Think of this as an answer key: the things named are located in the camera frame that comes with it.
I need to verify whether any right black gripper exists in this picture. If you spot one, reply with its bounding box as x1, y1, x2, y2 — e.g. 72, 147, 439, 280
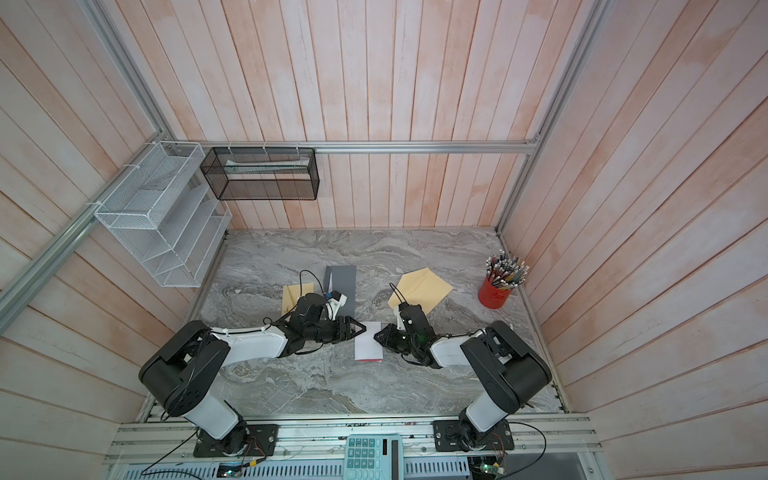
373, 324, 421, 355

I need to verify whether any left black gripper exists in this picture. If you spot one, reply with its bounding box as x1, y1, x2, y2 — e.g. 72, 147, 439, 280
305, 316, 367, 345

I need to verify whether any red bordered card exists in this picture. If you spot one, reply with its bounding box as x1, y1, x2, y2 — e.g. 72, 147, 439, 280
354, 322, 383, 362

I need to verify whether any grey envelope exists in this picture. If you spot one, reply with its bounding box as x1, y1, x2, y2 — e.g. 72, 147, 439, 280
323, 265, 357, 317

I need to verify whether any yellow envelope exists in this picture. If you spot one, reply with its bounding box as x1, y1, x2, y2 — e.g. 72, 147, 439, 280
388, 268, 453, 314
281, 283, 315, 315

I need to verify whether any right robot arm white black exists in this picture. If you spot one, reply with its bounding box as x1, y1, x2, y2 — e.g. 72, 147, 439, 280
374, 303, 553, 452

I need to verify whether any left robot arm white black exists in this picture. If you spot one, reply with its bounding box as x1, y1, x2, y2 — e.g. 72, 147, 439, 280
138, 291, 367, 456

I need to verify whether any red pencil cup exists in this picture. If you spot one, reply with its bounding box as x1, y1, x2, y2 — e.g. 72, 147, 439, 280
477, 277, 513, 310

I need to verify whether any teal calculator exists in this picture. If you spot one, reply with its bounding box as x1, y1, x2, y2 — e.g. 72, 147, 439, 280
342, 434, 405, 480

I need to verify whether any bundle of pencils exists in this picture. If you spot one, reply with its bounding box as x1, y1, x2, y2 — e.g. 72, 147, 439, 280
486, 251, 530, 290

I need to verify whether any black mesh basket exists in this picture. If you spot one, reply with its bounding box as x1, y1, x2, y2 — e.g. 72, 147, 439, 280
201, 146, 320, 201

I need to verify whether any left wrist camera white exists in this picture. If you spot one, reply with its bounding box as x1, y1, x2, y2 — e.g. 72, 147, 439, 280
326, 290, 347, 321

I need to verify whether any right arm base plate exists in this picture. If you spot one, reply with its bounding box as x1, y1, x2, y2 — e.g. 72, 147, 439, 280
432, 419, 514, 452

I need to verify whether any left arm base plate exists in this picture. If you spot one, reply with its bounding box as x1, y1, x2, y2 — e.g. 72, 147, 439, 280
193, 423, 279, 458

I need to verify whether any white wire mesh shelf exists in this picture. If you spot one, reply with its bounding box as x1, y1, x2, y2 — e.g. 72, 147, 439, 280
95, 142, 232, 288

